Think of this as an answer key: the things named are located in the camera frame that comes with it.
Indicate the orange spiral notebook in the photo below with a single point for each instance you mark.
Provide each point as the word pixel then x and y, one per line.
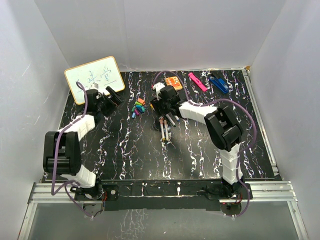
pixel 174 82

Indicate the orange highlighter cap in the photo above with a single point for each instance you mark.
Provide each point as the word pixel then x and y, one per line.
pixel 141 101

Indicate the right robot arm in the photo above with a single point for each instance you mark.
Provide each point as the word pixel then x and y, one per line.
pixel 223 127

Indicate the small whiteboard with writing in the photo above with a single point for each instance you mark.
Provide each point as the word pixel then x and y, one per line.
pixel 103 71

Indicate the black mounting base bar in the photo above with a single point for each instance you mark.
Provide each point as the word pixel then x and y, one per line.
pixel 116 195

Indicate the pink utility knife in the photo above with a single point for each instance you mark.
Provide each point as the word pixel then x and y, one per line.
pixel 197 82

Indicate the aluminium frame rail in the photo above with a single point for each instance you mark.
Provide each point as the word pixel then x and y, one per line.
pixel 262 191

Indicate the pink cap white marker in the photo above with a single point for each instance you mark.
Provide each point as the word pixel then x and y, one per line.
pixel 162 129

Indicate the blue stapler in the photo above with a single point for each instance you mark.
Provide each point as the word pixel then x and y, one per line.
pixel 219 83

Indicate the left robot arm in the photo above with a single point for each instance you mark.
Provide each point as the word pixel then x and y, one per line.
pixel 62 153

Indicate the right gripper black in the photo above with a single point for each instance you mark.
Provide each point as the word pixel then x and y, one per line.
pixel 156 104

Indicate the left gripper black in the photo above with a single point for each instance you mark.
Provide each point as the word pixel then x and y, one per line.
pixel 113 102

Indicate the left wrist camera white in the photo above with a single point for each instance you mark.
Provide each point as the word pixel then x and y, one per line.
pixel 97 87

